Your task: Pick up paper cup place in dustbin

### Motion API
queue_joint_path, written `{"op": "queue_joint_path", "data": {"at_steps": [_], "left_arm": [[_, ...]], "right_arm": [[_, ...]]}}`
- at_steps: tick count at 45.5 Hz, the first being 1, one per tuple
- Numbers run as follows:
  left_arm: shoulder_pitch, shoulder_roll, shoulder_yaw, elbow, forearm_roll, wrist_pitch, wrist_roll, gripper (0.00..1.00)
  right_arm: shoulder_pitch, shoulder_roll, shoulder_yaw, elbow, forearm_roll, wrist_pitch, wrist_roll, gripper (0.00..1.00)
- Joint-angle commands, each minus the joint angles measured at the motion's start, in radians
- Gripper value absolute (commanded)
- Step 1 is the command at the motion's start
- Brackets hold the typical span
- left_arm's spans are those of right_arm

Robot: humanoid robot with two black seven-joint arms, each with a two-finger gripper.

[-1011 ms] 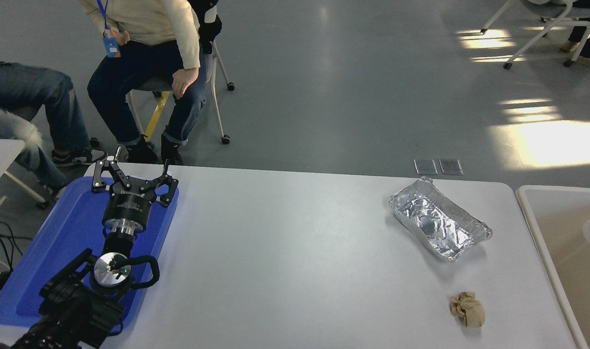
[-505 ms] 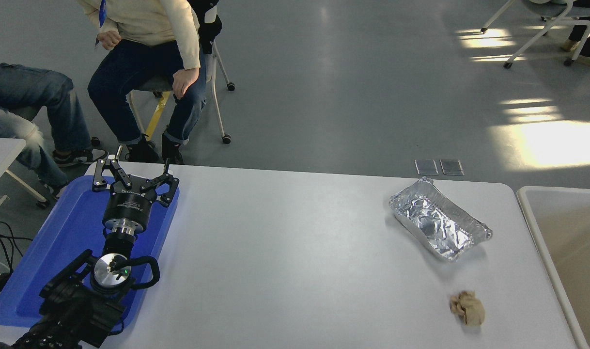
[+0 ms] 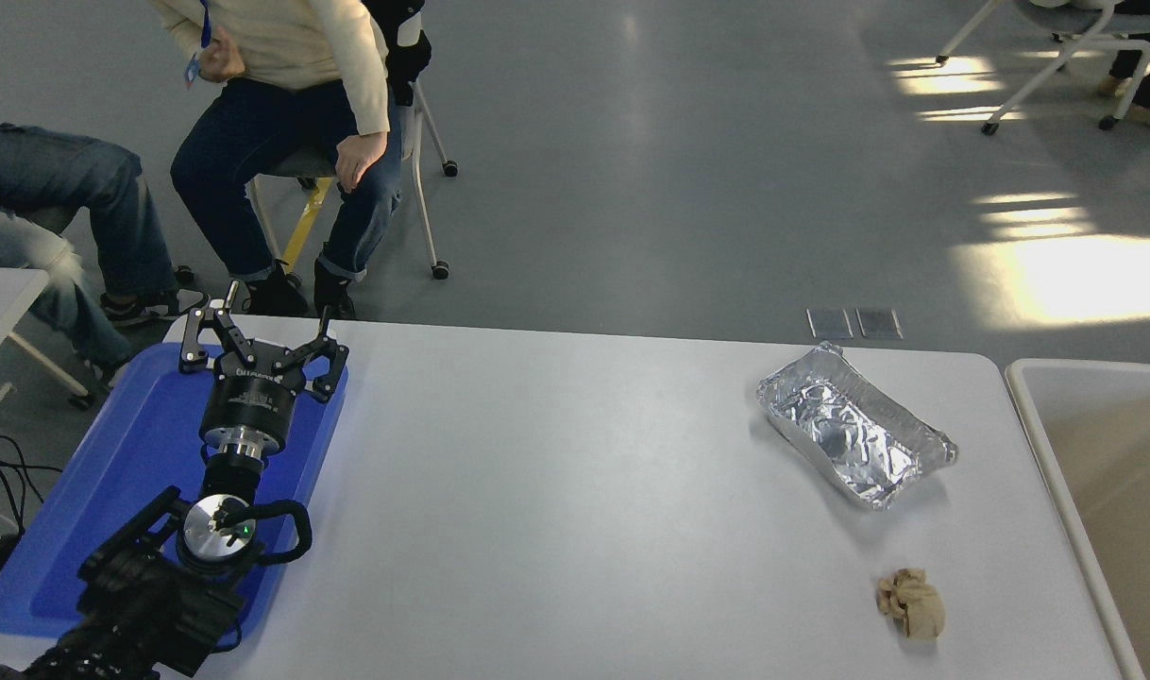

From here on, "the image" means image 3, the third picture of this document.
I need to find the crinkled foil tray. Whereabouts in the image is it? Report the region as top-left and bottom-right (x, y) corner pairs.
(756, 342), (959, 512)

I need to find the large pale bin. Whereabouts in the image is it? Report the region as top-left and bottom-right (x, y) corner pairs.
(1005, 359), (1150, 680)

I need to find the black jacket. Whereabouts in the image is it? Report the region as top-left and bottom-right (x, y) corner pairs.
(367, 0), (433, 107)

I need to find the person's right hand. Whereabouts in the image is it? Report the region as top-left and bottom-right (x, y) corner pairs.
(195, 36), (247, 84)

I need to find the blue plastic tray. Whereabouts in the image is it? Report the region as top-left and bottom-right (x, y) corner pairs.
(0, 340), (351, 641)

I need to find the grey chair with white legs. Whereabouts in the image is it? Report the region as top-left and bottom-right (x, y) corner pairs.
(246, 28), (460, 281)

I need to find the crumpled tan paper ball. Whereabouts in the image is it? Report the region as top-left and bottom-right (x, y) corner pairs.
(875, 568), (948, 639)

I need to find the person's left hand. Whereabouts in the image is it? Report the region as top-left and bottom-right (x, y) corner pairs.
(334, 132), (389, 193)

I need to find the grey chair with castors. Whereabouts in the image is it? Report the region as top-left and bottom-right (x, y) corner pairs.
(8, 203), (195, 409)

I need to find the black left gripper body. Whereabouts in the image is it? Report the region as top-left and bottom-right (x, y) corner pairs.
(200, 366), (304, 447)

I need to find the black cable with plug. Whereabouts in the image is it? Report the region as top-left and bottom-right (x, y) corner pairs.
(0, 430), (66, 585)

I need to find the white-framed wheeled chair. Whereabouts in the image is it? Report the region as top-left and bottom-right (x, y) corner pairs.
(936, 0), (1150, 136)

